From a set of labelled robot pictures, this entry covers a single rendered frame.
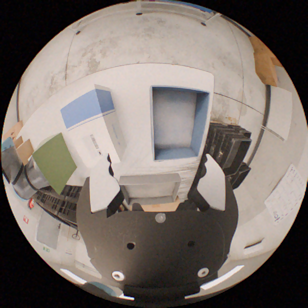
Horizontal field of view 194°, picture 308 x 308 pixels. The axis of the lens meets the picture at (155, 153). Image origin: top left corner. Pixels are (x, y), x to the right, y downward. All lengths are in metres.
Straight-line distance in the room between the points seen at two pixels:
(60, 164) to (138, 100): 0.38
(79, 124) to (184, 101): 0.29
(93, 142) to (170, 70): 0.28
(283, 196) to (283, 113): 1.66
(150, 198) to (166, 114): 0.45
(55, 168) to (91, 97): 0.30
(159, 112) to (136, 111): 0.07
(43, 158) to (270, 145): 2.98
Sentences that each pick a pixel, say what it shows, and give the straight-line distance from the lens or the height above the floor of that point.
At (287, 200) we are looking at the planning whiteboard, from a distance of 2.80.
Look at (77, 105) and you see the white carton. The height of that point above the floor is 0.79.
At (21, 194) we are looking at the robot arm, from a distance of 0.51.
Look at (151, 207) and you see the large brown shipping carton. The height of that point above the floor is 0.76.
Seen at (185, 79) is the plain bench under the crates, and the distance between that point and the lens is 0.31.
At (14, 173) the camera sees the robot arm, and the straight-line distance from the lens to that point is 0.46.
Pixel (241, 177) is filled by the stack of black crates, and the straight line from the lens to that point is 1.56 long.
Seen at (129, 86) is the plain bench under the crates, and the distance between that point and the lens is 0.29.
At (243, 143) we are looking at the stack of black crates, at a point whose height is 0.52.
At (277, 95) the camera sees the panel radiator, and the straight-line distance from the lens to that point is 2.65.
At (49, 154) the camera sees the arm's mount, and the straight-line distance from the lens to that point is 0.41.
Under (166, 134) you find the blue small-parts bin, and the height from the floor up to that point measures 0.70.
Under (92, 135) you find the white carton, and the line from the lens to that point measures 0.24.
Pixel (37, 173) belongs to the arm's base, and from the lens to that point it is 0.41.
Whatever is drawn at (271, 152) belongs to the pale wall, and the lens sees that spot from 2.67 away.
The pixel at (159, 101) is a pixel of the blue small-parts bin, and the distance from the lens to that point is 0.28.
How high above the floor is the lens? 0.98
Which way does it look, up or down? 57 degrees down
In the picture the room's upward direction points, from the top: 169 degrees clockwise
